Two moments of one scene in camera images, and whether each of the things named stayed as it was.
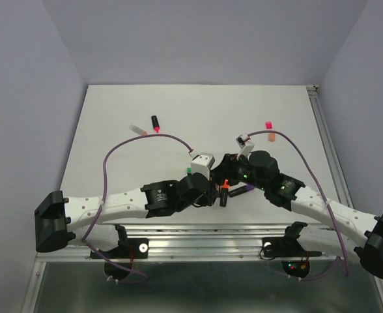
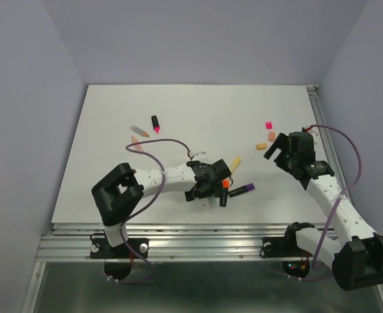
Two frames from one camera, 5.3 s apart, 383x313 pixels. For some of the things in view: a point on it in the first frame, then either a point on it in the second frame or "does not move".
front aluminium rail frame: (203, 244) does not move
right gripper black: (227, 167) → (282, 141)
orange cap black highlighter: (224, 193) does not move
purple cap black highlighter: (240, 190) does not move
